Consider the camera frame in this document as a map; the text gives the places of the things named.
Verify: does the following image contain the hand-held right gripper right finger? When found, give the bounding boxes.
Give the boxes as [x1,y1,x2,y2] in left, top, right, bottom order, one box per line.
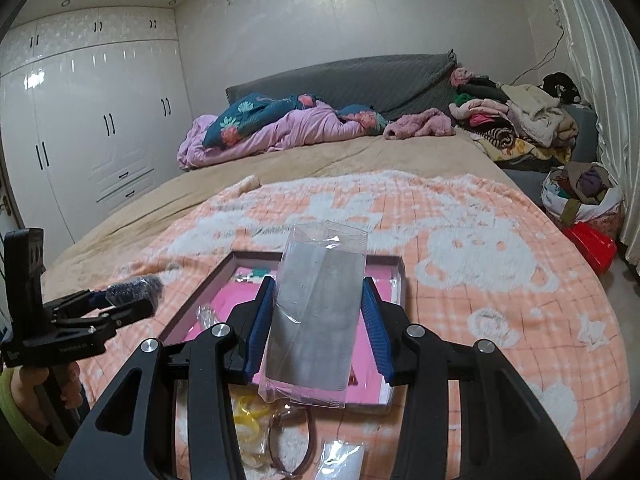
[361,276,591,480]

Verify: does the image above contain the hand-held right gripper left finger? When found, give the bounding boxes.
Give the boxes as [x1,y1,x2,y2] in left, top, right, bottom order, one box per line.
[54,276,277,480]

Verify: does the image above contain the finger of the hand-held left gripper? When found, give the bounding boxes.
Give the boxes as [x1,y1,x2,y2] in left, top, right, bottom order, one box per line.
[42,286,117,322]
[50,297,157,342]

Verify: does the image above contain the black hair ties packet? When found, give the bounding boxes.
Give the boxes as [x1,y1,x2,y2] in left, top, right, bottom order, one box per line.
[106,275,166,307]

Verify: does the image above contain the grey box with pink lining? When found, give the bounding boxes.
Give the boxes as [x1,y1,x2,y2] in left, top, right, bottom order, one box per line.
[160,250,406,418]

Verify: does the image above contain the clear plastic package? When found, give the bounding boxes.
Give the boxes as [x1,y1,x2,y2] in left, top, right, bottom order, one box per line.
[257,220,369,409]

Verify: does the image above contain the person's left forearm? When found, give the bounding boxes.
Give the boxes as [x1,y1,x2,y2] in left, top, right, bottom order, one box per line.
[0,367,61,466]

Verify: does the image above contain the person's left hand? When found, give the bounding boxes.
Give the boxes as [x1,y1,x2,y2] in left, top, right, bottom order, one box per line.
[7,359,85,413]

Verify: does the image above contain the brown sunglasses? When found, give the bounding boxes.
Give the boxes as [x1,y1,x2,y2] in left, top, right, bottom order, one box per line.
[269,404,317,479]

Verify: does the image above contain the white hair clip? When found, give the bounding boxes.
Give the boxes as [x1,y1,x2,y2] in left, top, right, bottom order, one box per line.
[237,427,268,468]

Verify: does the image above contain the orange checked cloud blanket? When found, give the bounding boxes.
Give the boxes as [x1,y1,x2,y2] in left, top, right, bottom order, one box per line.
[42,170,633,480]

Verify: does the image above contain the small clear earring packet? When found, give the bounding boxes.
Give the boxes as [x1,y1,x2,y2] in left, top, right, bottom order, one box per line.
[320,439,369,480]

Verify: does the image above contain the white glossy wardrobe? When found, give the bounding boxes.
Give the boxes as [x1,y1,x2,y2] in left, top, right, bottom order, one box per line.
[0,5,194,247]

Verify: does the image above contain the beige bed sheet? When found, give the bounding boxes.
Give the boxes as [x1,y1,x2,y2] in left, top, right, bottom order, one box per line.
[42,130,546,301]

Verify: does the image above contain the pink floral quilt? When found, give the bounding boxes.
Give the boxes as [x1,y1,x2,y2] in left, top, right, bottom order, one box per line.
[177,92,390,171]

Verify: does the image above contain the pink fuzzy garment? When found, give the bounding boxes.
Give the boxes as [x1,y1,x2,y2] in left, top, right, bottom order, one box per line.
[384,107,457,141]

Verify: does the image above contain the red plastic stool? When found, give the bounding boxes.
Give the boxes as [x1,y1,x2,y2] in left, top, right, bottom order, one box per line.
[562,221,619,276]

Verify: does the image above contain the grey headboard cover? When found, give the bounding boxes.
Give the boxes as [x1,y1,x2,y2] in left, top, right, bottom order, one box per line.
[225,49,459,119]

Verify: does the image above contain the bag full of clothes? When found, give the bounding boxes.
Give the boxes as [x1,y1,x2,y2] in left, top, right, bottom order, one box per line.
[542,161,624,232]

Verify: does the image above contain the pile of folded clothes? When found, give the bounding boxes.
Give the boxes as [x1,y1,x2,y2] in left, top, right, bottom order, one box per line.
[447,67,581,162]

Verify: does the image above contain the grey padded seat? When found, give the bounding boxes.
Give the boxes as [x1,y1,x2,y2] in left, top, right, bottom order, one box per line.
[500,105,599,207]

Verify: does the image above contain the black and white bag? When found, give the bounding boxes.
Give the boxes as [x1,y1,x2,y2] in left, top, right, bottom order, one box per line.
[541,72,582,107]

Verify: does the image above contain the cream satin curtain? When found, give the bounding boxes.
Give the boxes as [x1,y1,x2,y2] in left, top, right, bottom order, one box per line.
[542,0,640,281]

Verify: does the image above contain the yellow hair ring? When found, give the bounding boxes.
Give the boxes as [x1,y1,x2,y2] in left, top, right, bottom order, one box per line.
[232,395,273,431]

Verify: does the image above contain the thin black wall cable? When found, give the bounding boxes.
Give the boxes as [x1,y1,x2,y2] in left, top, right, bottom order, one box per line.
[514,24,567,87]

